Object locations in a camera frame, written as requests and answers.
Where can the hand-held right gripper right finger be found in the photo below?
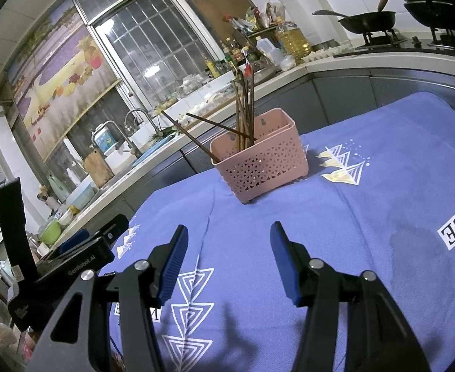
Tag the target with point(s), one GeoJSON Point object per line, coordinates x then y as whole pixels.
{"type": "Point", "coordinates": [285, 263]}

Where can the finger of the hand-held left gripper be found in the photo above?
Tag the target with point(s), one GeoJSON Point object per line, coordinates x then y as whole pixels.
{"type": "Point", "coordinates": [113, 230]}
{"type": "Point", "coordinates": [72, 242]}

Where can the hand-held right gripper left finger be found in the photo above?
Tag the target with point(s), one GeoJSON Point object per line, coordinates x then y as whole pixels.
{"type": "Point", "coordinates": [173, 263]}

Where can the pink plastic utensil basket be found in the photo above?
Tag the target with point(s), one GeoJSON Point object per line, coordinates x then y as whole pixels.
{"type": "Point", "coordinates": [266, 166]}

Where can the bunch of chopsticks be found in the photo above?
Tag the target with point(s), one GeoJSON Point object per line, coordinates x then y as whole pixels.
{"type": "Point", "coordinates": [245, 130]}

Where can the green bowl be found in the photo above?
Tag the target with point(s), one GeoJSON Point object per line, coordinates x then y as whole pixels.
{"type": "Point", "coordinates": [49, 232]}

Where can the white plastic tub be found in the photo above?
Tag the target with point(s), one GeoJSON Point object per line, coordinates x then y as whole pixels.
{"type": "Point", "coordinates": [84, 197]}

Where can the wooden cutting board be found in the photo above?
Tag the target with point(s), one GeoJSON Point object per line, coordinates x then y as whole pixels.
{"type": "Point", "coordinates": [97, 170]}

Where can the blue sink mat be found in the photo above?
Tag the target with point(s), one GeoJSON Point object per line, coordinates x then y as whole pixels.
{"type": "Point", "coordinates": [150, 155]}

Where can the white water purifier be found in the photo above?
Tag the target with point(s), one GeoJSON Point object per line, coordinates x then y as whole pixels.
{"type": "Point", "coordinates": [105, 141]}

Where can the steel sink faucet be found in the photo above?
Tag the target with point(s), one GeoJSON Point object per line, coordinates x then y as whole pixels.
{"type": "Point", "coordinates": [152, 121]}
{"type": "Point", "coordinates": [128, 141]}

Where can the printed blue tablecloth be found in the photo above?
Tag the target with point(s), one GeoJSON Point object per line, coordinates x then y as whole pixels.
{"type": "Point", "coordinates": [367, 201]}

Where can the barred window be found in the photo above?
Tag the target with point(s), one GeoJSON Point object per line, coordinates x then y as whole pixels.
{"type": "Point", "coordinates": [154, 46]}

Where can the row of condiment bottles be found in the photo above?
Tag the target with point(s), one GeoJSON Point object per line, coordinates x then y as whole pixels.
{"type": "Point", "coordinates": [229, 52]}

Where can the white egg tray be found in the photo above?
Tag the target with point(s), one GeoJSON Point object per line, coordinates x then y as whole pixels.
{"type": "Point", "coordinates": [324, 53]}

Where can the white plastic jug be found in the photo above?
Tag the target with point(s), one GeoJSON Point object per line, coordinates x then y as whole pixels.
{"type": "Point", "coordinates": [268, 50]}

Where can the yellow cooking oil bottle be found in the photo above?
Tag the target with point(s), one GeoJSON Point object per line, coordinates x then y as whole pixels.
{"type": "Point", "coordinates": [293, 42]}

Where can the brown cardboard panel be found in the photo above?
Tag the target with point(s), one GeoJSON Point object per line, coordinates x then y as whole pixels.
{"type": "Point", "coordinates": [219, 7]}

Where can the black gas stove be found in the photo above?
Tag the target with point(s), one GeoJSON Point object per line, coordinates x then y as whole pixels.
{"type": "Point", "coordinates": [405, 44]}

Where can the fruit print wall poster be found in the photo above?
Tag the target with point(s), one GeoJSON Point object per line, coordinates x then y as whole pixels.
{"type": "Point", "coordinates": [53, 85]}

